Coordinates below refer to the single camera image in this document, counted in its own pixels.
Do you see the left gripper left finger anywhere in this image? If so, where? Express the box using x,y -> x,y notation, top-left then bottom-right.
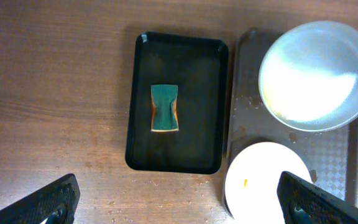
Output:
0,174 -> 80,224

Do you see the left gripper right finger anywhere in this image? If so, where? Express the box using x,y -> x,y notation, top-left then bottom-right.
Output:
277,171 -> 358,224

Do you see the white plate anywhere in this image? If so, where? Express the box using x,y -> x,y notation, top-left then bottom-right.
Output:
259,21 -> 358,132
224,142 -> 312,224

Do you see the green and yellow sponge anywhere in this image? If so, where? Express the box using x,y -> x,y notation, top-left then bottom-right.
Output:
150,84 -> 179,133

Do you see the brown plastic serving tray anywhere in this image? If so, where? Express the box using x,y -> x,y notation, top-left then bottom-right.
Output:
226,28 -> 358,205

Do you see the small black tray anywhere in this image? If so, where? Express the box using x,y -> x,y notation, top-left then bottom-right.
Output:
125,32 -> 229,174

